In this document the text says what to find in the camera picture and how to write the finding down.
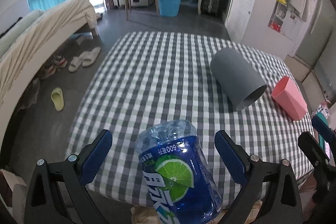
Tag blue plastic bottle cup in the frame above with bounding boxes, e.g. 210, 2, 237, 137
135, 120, 223, 223

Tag pink faceted cup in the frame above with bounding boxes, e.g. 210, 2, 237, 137
271, 76, 307, 121

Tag grey cylindrical cup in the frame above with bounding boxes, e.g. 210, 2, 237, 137
210, 48, 267, 111

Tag yellow-green slipper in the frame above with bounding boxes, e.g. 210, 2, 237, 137
51, 88, 64, 112

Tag white slipper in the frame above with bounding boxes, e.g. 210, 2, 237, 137
68, 51, 88, 73
82, 47, 101, 68

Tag grey checkered tablecloth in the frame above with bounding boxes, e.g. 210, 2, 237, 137
67, 32, 313, 207

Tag bed with beige blanket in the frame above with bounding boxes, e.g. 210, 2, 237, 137
1, 0, 97, 136

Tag blue plastic basket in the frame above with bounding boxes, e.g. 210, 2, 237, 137
158, 0, 181, 17

